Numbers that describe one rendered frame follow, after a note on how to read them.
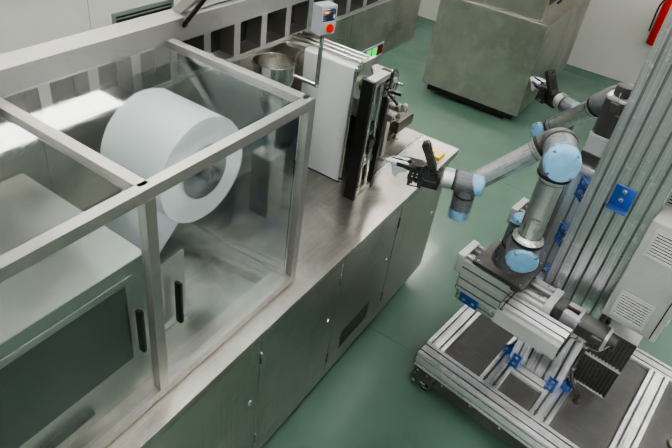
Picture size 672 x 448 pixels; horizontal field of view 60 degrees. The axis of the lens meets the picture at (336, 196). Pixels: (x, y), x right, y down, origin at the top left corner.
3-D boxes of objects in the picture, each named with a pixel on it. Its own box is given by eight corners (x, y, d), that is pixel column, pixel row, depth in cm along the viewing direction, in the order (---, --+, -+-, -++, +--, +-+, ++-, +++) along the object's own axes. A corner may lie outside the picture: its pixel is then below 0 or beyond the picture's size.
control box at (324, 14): (322, 38, 197) (325, 8, 191) (310, 31, 200) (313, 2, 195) (337, 35, 201) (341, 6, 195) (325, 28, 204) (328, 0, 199)
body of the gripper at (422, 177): (404, 184, 210) (436, 193, 208) (409, 163, 206) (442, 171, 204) (407, 176, 217) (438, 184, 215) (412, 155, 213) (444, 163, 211)
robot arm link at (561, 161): (532, 256, 226) (584, 134, 194) (533, 281, 214) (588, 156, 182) (502, 248, 228) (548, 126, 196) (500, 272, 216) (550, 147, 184)
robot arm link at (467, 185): (479, 203, 207) (486, 183, 202) (449, 195, 208) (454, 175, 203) (481, 191, 213) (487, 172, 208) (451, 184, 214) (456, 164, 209)
